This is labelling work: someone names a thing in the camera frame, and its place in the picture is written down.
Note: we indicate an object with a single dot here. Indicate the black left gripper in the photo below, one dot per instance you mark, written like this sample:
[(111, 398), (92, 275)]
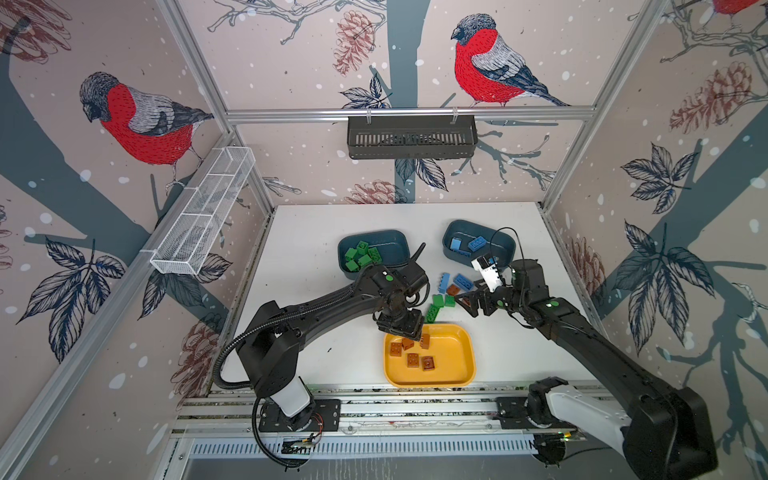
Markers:
[(413, 328)]

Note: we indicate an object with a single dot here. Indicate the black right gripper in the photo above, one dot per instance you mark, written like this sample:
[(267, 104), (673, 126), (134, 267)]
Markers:
[(484, 294)]

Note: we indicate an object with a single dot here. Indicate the blue lego plate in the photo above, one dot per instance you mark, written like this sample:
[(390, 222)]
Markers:
[(463, 282)]

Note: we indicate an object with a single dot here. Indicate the long green lego brick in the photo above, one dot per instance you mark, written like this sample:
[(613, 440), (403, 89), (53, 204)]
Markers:
[(432, 314)]

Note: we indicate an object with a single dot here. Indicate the blue lego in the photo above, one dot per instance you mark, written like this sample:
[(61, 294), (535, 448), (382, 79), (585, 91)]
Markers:
[(477, 243)]

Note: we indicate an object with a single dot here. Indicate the green two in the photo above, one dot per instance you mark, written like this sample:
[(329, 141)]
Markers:
[(374, 254)]

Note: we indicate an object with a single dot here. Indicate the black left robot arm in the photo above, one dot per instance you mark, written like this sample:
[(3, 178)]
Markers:
[(264, 358)]

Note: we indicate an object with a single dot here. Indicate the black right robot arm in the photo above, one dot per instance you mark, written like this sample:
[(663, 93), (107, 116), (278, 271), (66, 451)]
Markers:
[(662, 432)]

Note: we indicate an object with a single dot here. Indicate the yellow plastic tray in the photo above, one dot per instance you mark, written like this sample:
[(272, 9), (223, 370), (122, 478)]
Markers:
[(452, 350)]

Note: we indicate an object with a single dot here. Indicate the right dark teal bin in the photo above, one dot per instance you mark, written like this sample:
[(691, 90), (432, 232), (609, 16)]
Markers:
[(463, 241)]

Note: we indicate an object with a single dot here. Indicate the dark teal bin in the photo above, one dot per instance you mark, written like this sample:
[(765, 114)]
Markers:
[(388, 247), (463, 241)]

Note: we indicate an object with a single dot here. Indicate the left dark teal bin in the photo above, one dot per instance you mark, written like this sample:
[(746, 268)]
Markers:
[(388, 247)]

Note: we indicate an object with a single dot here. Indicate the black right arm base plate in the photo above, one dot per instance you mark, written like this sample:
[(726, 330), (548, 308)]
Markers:
[(524, 412)]

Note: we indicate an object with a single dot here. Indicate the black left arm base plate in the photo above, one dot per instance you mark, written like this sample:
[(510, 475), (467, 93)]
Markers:
[(321, 415)]

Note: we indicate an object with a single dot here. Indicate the black hanging wire basket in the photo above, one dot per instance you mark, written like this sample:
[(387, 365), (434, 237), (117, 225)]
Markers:
[(411, 137)]

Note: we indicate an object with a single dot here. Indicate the white wire mesh shelf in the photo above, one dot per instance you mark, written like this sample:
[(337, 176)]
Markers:
[(190, 239)]

